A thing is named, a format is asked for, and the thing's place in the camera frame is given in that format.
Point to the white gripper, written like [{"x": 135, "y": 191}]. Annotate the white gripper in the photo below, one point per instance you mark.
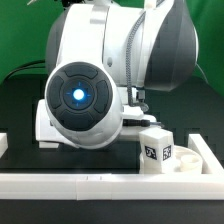
[{"x": 135, "y": 121}]

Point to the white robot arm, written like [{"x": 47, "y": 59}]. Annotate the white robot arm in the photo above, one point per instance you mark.
[{"x": 100, "y": 57}]

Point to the white U-shaped fence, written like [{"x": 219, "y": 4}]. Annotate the white U-shaped fence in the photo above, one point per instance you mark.
[{"x": 206, "y": 186}]

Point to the white block at left edge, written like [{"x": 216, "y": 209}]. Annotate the white block at left edge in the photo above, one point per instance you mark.
[{"x": 3, "y": 143}]

